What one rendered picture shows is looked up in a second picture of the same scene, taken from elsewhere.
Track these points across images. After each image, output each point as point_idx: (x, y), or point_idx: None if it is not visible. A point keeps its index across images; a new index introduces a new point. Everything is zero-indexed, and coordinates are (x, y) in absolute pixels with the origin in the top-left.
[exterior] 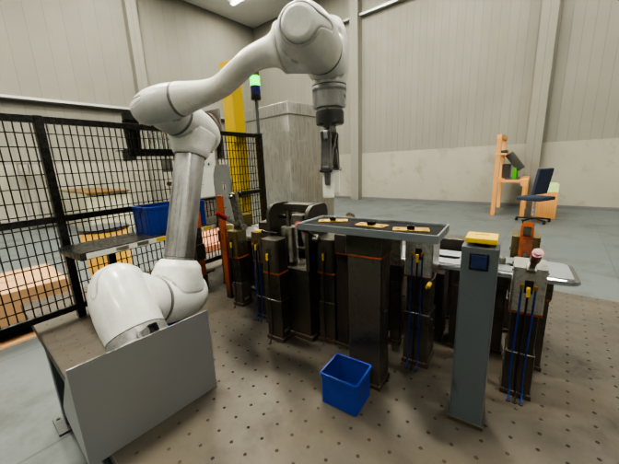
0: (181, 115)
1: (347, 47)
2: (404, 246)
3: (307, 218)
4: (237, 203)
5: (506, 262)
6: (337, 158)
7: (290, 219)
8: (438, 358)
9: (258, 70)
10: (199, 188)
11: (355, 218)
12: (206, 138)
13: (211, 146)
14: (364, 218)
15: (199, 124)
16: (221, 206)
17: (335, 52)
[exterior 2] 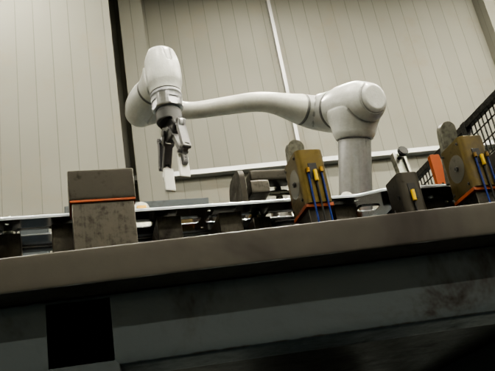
0: (300, 124)
1: (143, 72)
2: (167, 210)
3: (230, 201)
4: (395, 169)
5: (1, 231)
6: (176, 143)
7: (276, 197)
8: None
9: (187, 117)
10: (343, 177)
11: (166, 201)
12: (334, 118)
13: (342, 121)
14: (154, 201)
15: (326, 110)
16: (432, 172)
17: (132, 105)
